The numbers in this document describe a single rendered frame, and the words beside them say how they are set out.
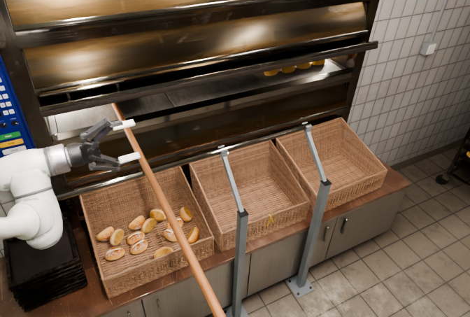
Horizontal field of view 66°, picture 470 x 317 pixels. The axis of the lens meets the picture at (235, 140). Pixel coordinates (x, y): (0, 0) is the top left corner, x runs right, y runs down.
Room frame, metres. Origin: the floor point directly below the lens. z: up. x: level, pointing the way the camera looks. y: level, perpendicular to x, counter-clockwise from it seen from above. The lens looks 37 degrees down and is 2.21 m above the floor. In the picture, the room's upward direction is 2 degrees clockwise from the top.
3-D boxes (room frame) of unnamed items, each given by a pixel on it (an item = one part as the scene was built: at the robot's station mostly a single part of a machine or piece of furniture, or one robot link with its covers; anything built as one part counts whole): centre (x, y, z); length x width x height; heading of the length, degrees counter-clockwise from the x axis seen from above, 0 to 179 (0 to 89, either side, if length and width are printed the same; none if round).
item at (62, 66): (1.73, 0.05, 1.54); 1.79 x 0.11 x 0.19; 118
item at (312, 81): (1.75, 0.06, 1.16); 1.80 x 0.06 x 0.04; 118
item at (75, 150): (0.87, 0.47, 1.48); 0.09 x 0.07 x 0.08; 119
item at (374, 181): (1.78, -0.61, 0.72); 0.56 x 0.49 x 0.28; 120
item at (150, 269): (1.22, 0.44, 0.72); 0.56 x 0.49 x 0.28; 119
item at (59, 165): (0.83, 0.54, 1.48); 0.09 x 0.06 x 0.09; 29
